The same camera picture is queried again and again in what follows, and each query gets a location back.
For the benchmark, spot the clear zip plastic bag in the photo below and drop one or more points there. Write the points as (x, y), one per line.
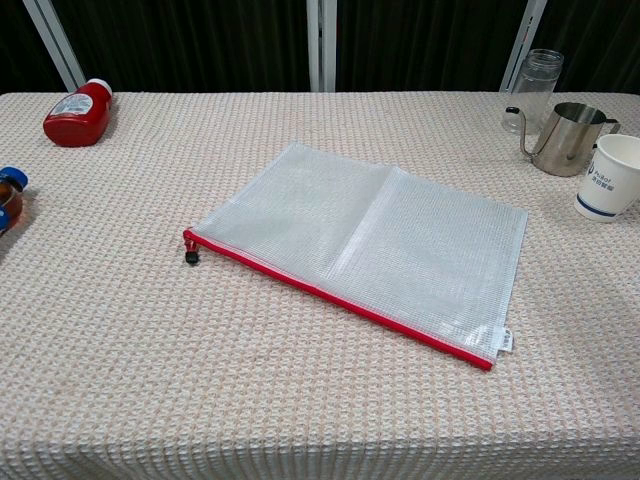
(310, 225)

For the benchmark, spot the beige waffle-weave tablecloth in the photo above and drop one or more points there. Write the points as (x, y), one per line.
(150, 350)

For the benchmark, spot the black pleated curtain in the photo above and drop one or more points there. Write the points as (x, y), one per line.
(200, 45)

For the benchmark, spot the stainless steel gooseneck pitcher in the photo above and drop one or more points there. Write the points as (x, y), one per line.
(567, 145)

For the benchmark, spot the clear glass jar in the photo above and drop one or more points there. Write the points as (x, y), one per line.
(536, 80)

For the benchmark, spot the red ketchup squeeze bottle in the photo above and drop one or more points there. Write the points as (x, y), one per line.
(75, 117)

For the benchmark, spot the white paper cup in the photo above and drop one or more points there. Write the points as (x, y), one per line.
(607, 180)

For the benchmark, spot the blue-capped cola bottle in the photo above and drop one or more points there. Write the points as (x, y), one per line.
(10, 200)

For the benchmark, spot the white metal frame post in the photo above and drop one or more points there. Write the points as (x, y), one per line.
(522, 45)
(55, 45)
(321, 45)

